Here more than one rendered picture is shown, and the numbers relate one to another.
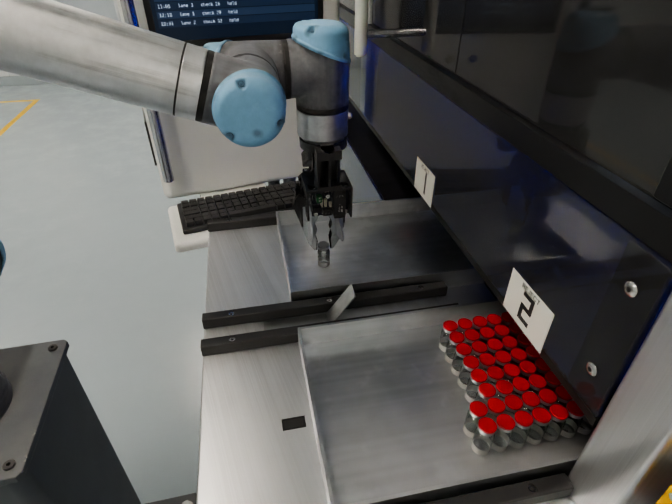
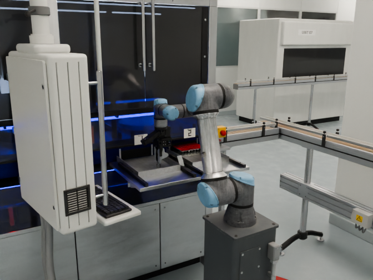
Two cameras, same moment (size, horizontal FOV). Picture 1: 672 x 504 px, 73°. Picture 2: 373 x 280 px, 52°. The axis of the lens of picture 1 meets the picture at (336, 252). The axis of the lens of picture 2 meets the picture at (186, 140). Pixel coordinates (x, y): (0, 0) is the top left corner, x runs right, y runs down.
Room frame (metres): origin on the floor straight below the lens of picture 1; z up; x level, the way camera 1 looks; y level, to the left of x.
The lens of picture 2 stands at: (1.17, 2.05, 1.61)
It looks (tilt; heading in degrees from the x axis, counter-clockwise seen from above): 15 degrees down; 252
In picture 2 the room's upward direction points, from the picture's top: straight up
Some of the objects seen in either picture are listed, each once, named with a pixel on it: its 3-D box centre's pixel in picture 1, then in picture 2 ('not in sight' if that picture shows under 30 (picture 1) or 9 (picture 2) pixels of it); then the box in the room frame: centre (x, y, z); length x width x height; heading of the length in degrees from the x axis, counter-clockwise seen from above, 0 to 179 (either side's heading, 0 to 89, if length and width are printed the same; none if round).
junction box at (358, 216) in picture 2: not in sight; (361, 218); (-0.61, 0.26, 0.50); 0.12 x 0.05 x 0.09; 102
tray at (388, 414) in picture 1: (440, 388); (196, 154); (0.38, -0.14, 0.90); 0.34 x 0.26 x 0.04; 102
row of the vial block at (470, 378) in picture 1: (472, 379); (193, 151); (0.39, -0.18, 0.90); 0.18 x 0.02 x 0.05; 12
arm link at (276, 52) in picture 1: (247, 74); (171, 111); (0.62, 0.12, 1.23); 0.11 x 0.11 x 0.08; 10
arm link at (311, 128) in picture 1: (324, 123); (160, 123); (0.65, 0.02, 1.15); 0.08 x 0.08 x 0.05
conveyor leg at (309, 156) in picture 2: not in sight; (306, 193); (-0.57, -0.27, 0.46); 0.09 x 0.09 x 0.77; 12
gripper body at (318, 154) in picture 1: (324, 175); (161, 136); (0.64, 0.02, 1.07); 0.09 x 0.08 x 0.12; 12
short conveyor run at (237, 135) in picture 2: not in sight; (239, 133); (-0.10, -0.50, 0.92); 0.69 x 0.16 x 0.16; 12
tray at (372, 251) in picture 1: (372, 244); (147, 163); (0.71, -0.07, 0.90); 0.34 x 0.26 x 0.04; 102
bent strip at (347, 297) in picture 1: (308, 309); (184, 163); (0.52, 0.04, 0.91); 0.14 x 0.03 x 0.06; 101
